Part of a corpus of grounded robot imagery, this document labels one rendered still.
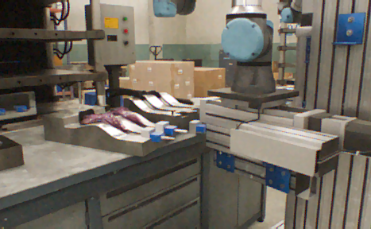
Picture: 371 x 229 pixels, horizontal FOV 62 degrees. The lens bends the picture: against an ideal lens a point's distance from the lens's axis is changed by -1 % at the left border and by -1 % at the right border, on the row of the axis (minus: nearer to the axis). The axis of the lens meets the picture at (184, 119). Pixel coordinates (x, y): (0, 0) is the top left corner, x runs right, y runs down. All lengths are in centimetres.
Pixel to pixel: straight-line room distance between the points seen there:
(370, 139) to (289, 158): 20
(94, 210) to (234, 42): 75
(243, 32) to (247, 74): 19
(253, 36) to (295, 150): 32
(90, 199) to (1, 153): 32
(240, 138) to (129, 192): 56
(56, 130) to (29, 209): 42
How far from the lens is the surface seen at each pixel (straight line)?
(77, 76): 200
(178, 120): 140
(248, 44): 89
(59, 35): 196
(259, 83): 104
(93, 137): 126
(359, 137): 90
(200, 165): 158
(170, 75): 545
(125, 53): 227
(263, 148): 87
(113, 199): 125
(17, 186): 103
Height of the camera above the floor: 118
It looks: 13 degrees down
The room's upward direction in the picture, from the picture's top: straight up
